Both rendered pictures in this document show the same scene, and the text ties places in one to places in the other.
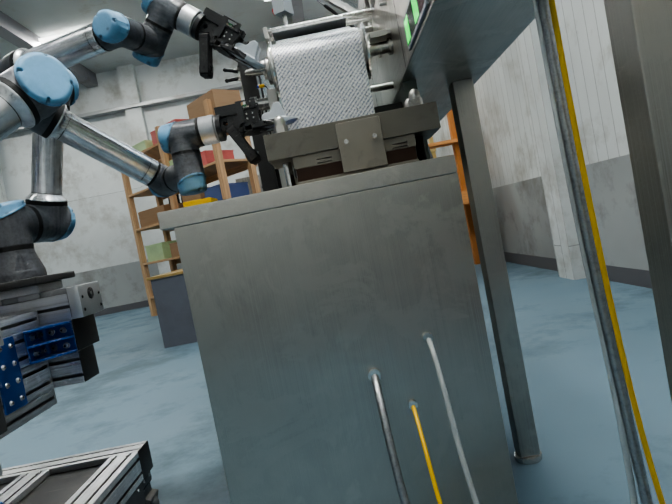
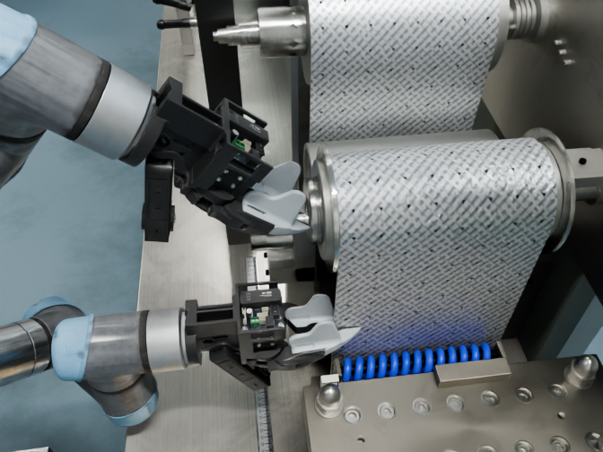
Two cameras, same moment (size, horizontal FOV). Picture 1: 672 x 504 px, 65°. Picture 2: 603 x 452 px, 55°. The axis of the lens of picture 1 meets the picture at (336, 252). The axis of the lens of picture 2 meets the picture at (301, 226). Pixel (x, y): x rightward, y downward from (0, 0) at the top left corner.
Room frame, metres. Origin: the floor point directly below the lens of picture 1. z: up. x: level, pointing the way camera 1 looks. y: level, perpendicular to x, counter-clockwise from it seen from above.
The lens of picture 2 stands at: (1.03, 0.16, 1.72)
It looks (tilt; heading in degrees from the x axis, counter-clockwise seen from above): 47 degrees down; 352
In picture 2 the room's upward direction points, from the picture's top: straight up
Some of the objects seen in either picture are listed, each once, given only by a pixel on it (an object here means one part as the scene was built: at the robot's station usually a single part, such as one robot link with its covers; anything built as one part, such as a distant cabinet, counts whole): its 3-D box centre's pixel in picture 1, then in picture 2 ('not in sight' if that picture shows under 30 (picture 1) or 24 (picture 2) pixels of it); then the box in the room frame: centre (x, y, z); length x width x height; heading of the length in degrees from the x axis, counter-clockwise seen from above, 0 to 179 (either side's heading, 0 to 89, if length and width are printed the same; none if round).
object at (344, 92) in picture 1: (328, 105); (426, 311); (1.42, -0.05, 1.11); 0.23 x 0.01 x 0.18; 89
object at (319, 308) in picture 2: not in sight; (321, 309); (1.44, 0.08, 1.11); 0.09 x 0.03 x 0.06; 90
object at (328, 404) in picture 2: not in sight; (329, 396); (1.35, 0.08, 1.05); 0.04 x 0.04 x 0.04
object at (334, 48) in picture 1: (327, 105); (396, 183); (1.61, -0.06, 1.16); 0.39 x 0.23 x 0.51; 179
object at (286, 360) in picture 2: (262, 124); (288, 350); (1.40, 0.12, 1.09); 0.09 x 0.05 x 0.02; 88
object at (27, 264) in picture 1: (14, 264); not in sight; (1.55, 0.92, 0.87); 0.15 x 0.15 x 0.10
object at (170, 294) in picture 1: (204, 298); not in sight; (5.54, 1.44, 0.34); 1.26 x 0.65 x 0.67; 179
